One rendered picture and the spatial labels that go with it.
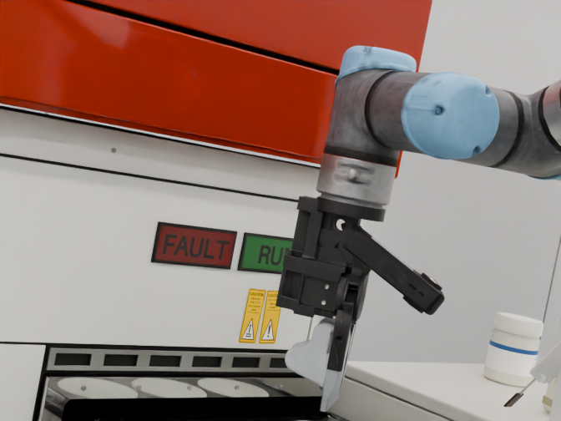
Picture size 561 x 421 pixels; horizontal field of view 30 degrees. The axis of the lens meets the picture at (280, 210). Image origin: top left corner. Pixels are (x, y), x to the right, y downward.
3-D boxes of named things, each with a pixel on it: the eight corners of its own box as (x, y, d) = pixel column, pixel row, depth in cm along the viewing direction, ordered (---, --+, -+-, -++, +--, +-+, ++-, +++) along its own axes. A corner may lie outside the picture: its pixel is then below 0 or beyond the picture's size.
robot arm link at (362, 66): (375, 43, 98) (327, 43, 106) (352, 158, 99) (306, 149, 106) (440, 60, 102) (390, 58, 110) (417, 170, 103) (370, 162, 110)
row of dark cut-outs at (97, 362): (43, 368, 115) (48, 347, 115) (329, 371, 144) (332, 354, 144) (47, 370, 115) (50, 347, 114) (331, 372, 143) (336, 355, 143)
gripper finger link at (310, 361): (279, 400, 107) (295, 311, 106) (335, 413, 106) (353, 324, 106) (273, 406, 104) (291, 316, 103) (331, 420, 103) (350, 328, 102)
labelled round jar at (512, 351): (472, 374, 153) (485, 311, 153) (502, 374, 158) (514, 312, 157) (511, 388, 148) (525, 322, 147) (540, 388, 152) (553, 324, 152)
